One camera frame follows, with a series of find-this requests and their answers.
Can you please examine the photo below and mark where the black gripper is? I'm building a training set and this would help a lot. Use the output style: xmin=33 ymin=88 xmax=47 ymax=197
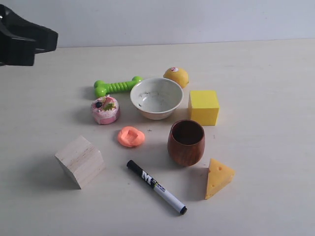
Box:
xmin=0 ymin=4 xmax=59 ymax=66

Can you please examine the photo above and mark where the orange putty lump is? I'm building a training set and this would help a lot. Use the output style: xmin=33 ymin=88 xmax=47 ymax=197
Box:
xmin=117 ymin=126 xmax=145 ymax=148

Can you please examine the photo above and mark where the green toy bone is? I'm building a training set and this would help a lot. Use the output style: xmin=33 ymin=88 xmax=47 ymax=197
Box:
xmin=94 ymin=76 xmax=143 ymax=98

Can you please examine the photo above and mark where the pink toy cake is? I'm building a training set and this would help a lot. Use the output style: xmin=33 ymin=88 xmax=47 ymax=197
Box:
xmin=91 ymin=95 xmax=120 ymax=124

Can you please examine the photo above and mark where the light wooden block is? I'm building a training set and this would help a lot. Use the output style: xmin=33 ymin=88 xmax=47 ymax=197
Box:
xmin=55 ymin=136 xmax=105 ymax=189

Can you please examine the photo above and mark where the white ceramic bowl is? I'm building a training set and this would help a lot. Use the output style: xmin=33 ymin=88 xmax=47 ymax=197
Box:
xmin=130 ymin=78 xmax=184 ymax=120

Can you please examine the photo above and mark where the yellow lemon with sticker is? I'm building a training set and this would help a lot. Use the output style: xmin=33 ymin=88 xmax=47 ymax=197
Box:
xmin=163 ymin=67 xmax=189 ymax=88

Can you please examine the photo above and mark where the yellow cube block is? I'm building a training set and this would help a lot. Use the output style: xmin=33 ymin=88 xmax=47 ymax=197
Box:
xmin=188 ymin=90 xmax=220 ymax=126

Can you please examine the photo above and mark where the brown wooden cup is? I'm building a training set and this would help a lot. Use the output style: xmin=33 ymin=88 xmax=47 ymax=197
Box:
xmin=167 ymin=119 xmax=205 ymax=167

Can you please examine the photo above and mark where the black and white marker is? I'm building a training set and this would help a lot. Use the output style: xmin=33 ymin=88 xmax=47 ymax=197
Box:
xmin=126 ymin=160 xmax=187 ymax=215

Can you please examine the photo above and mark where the yellow cheese wedge toy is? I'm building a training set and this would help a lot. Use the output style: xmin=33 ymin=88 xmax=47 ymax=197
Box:
xmin=205 ymin=158 xmax=235 ymax=199

